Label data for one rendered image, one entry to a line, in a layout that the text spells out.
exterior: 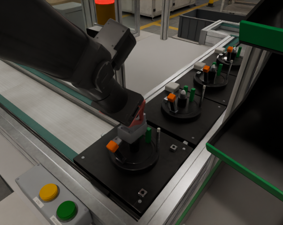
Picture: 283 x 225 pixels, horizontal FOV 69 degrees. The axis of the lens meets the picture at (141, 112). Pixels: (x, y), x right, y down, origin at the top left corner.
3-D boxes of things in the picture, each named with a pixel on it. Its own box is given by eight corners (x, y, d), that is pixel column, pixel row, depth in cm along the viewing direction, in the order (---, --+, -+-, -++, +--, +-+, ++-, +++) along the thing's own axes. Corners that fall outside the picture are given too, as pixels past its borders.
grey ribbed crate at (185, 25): (230, 49, 207) (236, 26, 193) (175, 36, 238) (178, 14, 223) (243, 38, 233) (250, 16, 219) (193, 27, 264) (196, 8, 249)
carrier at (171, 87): (194, 149, 62) (202, 117, 54) (133, 117, 73) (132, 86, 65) (225, 110, 76) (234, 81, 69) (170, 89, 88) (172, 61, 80)
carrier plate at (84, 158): (141, 218, 46) (141, 213, 45) (73, 163, 58) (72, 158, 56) (192, 152, 61) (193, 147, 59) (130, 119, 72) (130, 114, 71)
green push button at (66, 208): (65, 226, 44) (63, 222, 43) (55, 214, 46) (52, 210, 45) (80, 211, 47) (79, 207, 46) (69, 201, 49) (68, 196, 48)
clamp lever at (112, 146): (121, 163, 52) (111, 150, 46) (116, 159, 53) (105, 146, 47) (130, 151, 53) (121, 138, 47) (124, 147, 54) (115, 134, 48)
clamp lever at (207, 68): (207, 83, 83) (207, 69, 76) (202, 81, 84) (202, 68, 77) (211, 77, 84) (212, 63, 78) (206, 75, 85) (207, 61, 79)
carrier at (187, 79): (225, 110, 77) (235, 80, 69) (170, 88, 88) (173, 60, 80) (246, 83, 91) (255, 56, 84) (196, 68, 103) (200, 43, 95)
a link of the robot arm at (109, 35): (37, 47, 26) (93, 80, 26) (87, -19, 28) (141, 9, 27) (69, 80, 38) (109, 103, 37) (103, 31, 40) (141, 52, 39)
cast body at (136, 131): (130, 144, 49) (130, 121, 46) (117, 136, 52) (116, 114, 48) (151, 127, 55) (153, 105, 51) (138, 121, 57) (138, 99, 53)
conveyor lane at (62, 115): (141, 234, 52) (141, 215, 45) (-6, 107, 93) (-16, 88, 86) (195, 162, 69) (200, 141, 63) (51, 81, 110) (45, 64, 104)
